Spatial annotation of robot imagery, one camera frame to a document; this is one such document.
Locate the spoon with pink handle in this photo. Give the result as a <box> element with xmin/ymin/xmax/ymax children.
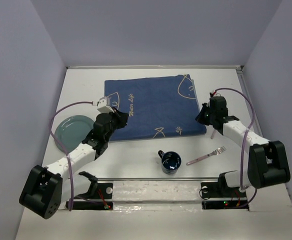
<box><xmin>210</xmin><ymin>129</ymin><xmax>217</xmax><ymax>140</ymax></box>

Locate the teal plate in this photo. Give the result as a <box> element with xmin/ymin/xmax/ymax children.
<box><xmin>54</xmin><ymin>115</ymin><xmax>94</xmax><ymax>153</ymax></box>

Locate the fork with pink handle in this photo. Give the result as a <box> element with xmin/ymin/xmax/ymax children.
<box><xmin>186</xmin><ymin>146</ymin><xmax>226</xmax><ymax>166</ymax></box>

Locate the blue cloth placemat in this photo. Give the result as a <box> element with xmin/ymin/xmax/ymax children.
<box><xmin>104</xmin><ymin>74</ymin><xmax>207</xmax><ymax>142</ymax></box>

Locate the dark blue mug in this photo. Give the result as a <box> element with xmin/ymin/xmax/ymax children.
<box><xmin>158</xmin><ymin>150</ymin><xmax>182</xmax><ymax>175</ymax></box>

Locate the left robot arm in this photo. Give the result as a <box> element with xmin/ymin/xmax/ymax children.
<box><xmin>19</xmin><ymin>107</ymin><xmax>129</xmax><ymax>219</ymax></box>

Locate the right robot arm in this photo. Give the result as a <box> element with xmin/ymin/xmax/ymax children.
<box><xmin>195</xmin><ymin>96</ymin><xmax>291</xmax><ymax>196</ymax></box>

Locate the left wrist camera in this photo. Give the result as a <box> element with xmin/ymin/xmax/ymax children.
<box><xmin>91</xmin><ymin>96</ymin><xmax>114</xmax><ymax>114</ymax></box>

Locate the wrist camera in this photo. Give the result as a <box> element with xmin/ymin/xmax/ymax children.
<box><xmin>91</xmin><ymin>96</ymin><xmax>114</xmax><ymax>114</ymax></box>
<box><xmin>209</xmin><ymin>90</ymin><xmax>221</xmax><ymax>98</ymax></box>

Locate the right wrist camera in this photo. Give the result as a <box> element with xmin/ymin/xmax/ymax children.
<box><xmin>209</xmin><ymin>90</ymin><xmax>221</xmax><ymax>98</ymax></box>

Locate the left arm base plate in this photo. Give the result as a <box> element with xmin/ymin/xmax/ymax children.
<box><xmin>72</xmin><ymin>182</ymin><xmax>114</xmax><ymax>211</ymax></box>

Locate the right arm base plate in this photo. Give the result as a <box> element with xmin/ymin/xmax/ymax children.
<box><xmin>198</xmin><ymin>181</ymin><xmax>249</xmax><ymax>210</ymax></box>

